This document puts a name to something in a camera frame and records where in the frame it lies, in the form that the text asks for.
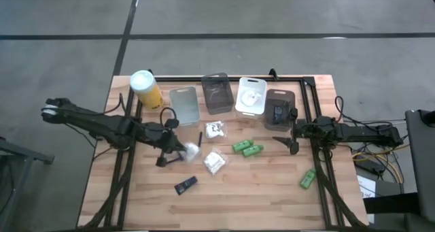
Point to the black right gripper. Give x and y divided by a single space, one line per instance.
311 131

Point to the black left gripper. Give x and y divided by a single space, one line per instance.
159 135

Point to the black toiletry tube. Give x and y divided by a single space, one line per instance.
278 114

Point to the dark blue disposable razor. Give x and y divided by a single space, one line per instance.
200 139
175 160

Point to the clear bag of cotton balls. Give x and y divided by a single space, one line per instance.
192 152

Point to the green packets pair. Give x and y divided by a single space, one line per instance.
252 151

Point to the dark blue toiletry tube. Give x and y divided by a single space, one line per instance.
186 185

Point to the clear bag of cotton swabs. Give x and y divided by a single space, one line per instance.
214 130

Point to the white cotton bag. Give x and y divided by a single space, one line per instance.
251 97

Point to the clear bag of cotton pads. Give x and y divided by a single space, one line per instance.
214 162

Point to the green travel bottle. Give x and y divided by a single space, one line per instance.
242 146

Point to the green packet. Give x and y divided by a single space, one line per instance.
307 179

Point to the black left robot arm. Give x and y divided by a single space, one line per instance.
102 124

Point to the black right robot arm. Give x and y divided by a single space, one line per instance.
360 131

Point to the brown translucent plastic bin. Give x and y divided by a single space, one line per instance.
272 99

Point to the frosted translucent plastic bin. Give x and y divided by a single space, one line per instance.
185 106

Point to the white plastic bin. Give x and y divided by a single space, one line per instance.
243 109

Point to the black table clamp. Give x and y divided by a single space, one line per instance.
150 72
273 73

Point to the yellow canister with white lid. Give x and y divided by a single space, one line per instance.
142 82

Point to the smoked dark transparent bin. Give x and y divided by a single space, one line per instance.
217 96

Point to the black power brick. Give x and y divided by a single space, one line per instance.
368 164

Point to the white paper sheet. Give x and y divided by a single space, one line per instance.
365 187

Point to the dark grey equipment case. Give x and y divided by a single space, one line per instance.
421 157

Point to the grey metal cart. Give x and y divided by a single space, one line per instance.
20 152

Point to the black aluminium frame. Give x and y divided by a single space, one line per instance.
180 79

